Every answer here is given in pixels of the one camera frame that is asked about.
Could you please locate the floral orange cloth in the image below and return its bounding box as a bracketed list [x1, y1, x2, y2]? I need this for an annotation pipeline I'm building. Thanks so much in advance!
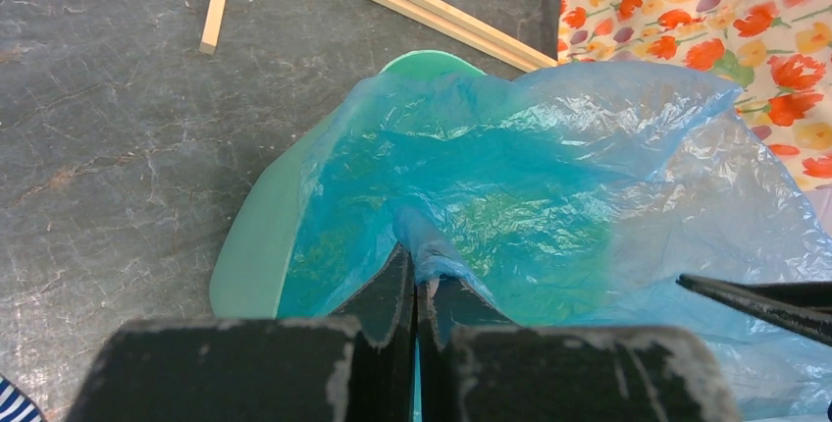
[558, 0, 831, 190]

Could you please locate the blue plastic trash bag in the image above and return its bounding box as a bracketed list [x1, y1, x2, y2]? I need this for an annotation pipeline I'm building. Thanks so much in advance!
[277, 62, 831, 420]

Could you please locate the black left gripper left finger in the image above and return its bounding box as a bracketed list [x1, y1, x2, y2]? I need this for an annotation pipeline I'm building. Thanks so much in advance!
[68, 245, 415, 421]

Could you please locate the wooden clothes rack frame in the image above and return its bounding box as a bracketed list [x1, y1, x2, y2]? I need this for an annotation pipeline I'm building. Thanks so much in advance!
[370, 0, 557, 73]

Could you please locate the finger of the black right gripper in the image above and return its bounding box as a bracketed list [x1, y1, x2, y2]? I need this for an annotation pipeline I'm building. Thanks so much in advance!
[676, 274, 831, 346]

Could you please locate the blue striped cloth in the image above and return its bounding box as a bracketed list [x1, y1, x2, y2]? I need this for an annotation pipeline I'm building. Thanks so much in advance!
[0, 377, 44, 422]

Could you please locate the green plastic trash bin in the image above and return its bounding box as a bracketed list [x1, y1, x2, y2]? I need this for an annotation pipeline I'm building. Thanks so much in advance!
[208, 49, 489, 321]

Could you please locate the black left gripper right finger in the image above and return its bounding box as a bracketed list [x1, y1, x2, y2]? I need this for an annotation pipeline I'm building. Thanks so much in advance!
[416, 277, 742, 421]

